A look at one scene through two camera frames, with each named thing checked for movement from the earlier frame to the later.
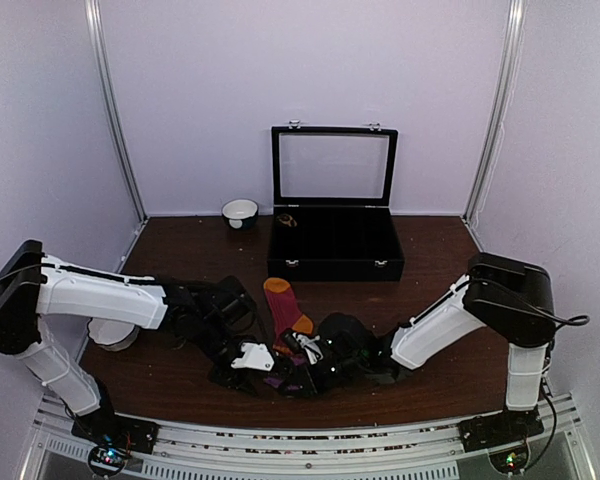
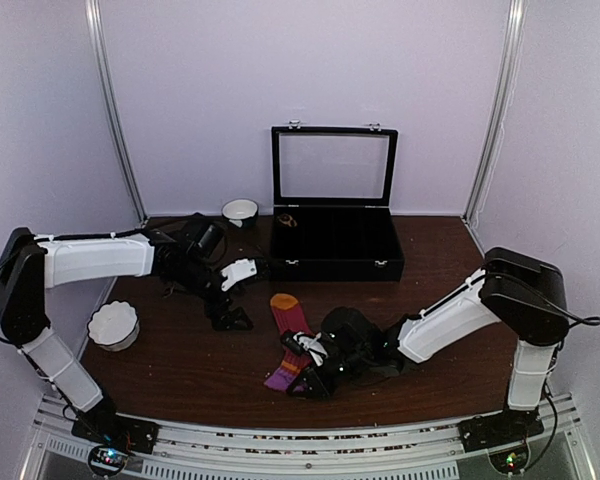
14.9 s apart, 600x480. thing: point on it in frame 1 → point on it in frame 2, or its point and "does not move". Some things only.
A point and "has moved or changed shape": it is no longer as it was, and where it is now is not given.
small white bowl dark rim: [240, 213] does not move
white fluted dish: [112, 335] does not move
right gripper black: [312, 387] does not move
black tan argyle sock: [287, 219] does not move
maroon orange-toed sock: [285, 313] has moved or changed shape
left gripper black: [235, 380] → [222, 323]
